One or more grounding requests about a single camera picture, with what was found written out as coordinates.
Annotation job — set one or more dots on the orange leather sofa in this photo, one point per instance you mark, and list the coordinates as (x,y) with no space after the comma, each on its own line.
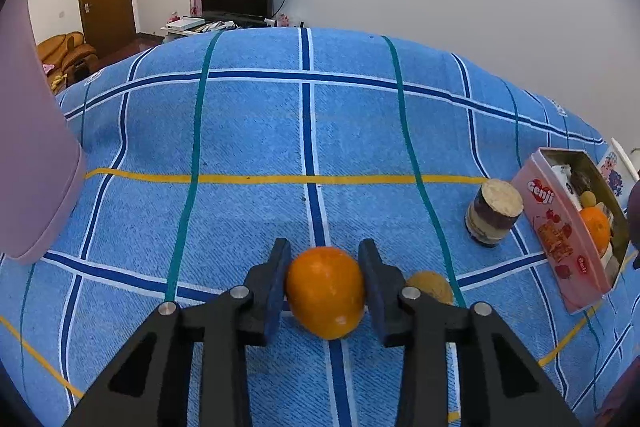
(66,59)

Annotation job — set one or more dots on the large orange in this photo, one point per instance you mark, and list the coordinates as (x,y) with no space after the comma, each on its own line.
(598,227)

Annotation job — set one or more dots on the white TV stand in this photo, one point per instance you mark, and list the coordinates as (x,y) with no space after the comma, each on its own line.
(188,26)

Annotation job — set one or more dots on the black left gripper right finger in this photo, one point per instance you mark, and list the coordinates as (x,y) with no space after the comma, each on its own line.
(501,384)

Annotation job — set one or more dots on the small orange tangerine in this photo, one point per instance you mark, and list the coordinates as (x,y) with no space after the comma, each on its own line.
(325,291)

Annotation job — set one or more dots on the purple kettle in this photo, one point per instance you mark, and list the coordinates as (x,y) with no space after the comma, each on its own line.
(42,164)

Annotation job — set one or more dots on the blue plaid tablecloth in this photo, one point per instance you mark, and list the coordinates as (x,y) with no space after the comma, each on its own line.
(202,152)

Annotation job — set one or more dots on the white ceramic mug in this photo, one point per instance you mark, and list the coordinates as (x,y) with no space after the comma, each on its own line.
(618,172)

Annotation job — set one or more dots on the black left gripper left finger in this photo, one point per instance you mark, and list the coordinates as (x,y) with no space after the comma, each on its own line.
(147,382)

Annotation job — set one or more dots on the pink biscuit tin box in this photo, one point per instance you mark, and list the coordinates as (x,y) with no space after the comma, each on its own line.
(552,207)

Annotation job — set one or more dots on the brown kiwi-like fruit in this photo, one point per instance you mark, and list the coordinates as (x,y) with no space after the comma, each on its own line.
(432,284)

